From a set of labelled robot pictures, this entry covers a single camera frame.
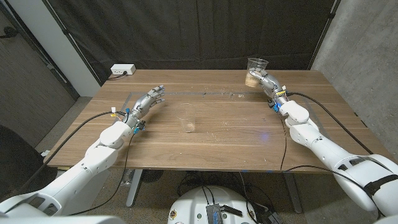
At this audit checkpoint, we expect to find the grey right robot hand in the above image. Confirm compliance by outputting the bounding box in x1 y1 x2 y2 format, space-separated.
248 68 289 106

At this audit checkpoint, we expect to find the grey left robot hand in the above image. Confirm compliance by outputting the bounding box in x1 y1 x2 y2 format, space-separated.
123 84 165 127

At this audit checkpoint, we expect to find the clear plastic cup with sugar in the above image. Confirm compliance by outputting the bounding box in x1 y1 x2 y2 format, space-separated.
244 57 269 88

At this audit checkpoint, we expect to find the clear plastic container cup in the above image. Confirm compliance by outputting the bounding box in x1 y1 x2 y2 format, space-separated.
175 103 197 134

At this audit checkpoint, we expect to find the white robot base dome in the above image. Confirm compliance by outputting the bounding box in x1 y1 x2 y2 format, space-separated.
167 185 258 224

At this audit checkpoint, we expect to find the white power strip box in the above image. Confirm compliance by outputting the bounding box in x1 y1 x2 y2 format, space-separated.
110 63 137 76

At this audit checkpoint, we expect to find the grey power adapter box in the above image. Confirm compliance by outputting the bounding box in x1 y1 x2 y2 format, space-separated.
205 203 224 224

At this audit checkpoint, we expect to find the black round floor fan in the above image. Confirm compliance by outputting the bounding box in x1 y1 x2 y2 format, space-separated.
139 169 164 184

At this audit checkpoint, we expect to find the grey table leg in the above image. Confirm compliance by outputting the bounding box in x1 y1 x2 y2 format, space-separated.
126 169 144 208
283 172 303 214

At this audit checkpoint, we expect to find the black cloth backdrop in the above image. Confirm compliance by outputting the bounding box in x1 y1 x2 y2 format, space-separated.
42 0 340 85

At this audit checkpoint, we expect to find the white robot torso edge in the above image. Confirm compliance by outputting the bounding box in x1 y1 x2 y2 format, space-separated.
0 215 125 224

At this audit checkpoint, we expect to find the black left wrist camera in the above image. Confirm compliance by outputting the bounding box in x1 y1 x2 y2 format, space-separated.
133 119 146 134

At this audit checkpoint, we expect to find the black power cable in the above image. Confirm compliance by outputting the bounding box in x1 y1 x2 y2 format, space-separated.
107 71 127 81

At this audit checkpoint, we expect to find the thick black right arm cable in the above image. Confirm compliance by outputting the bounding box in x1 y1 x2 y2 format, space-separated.
287 91 374 156

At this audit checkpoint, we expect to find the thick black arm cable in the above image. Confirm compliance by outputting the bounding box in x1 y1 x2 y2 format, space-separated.
18 111 127 194
287 91 374 156

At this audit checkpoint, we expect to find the thin black left wrist cable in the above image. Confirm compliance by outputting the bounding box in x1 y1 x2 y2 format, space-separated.
70 133 136 216

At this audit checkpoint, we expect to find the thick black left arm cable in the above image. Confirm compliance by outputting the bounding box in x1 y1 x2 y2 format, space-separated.
18 111 127 194

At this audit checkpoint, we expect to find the black floor cable bundle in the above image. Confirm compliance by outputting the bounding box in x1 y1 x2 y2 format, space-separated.
177 170 284 224

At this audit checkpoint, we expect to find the black flat bracket plate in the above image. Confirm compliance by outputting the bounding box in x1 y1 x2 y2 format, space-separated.
221 205 243 218

